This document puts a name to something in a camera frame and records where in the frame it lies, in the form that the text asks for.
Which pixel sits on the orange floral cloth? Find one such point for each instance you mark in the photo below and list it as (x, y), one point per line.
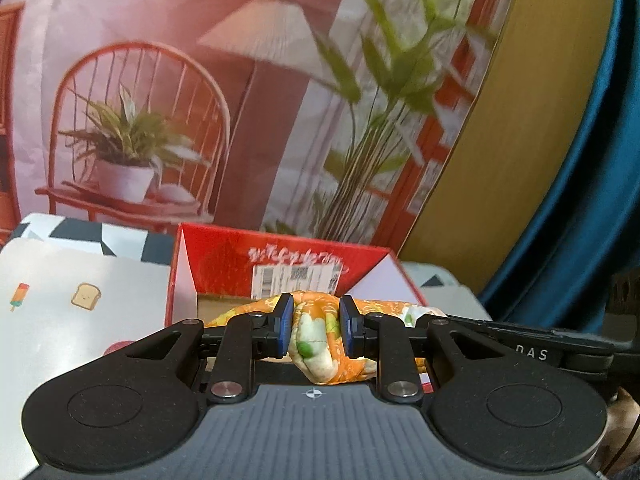
(315, 340)

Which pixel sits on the blue curtain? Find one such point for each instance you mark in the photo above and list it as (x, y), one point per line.
(600, 210)

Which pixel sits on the yellow wooden board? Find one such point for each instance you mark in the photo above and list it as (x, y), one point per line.
(525, 160)

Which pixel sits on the red cardboard box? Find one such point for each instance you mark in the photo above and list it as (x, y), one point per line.
(225, 260)

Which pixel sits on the white printed table cover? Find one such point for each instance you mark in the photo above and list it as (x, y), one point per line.
(75, 320)

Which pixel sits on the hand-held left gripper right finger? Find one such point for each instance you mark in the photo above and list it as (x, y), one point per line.
(348, 330)

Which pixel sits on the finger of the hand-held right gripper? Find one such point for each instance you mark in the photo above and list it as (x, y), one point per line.
(500, 329)

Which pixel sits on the printed room backdrop poster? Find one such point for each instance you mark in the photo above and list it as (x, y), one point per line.
(200, 110)

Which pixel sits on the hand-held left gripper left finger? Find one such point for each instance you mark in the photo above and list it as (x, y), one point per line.
(285, 325)

